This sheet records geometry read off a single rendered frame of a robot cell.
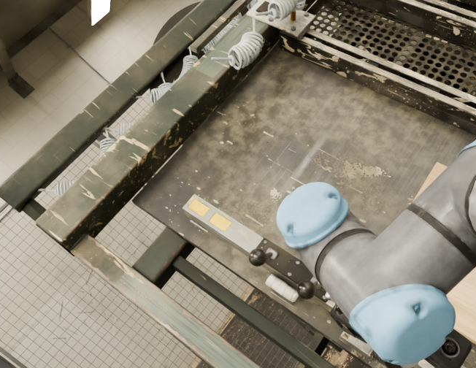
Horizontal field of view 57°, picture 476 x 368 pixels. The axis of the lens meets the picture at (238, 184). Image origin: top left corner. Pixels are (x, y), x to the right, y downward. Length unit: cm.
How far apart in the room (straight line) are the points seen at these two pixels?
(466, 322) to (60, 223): 95
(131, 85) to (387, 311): 151
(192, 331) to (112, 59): 542
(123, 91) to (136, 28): 469
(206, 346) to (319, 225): 60
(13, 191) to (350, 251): 138
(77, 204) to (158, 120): 30
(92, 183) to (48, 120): 477
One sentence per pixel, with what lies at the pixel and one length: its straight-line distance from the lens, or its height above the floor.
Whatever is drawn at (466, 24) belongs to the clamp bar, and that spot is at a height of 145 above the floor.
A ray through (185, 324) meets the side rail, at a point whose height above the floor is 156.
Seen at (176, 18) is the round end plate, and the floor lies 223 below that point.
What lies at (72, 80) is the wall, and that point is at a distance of 607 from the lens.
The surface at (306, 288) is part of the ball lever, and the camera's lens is 89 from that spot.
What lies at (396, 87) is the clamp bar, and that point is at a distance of 134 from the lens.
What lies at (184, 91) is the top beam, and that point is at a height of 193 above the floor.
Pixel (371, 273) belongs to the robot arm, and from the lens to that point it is 40.
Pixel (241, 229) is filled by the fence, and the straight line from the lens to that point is 107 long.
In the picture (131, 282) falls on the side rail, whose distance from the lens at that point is 106.
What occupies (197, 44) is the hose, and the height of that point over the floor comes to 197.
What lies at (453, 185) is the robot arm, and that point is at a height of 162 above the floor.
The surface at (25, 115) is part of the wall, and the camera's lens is 595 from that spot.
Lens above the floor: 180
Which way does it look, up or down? 7 degrees down
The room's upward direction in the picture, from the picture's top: 48 degrees counter-clockwise
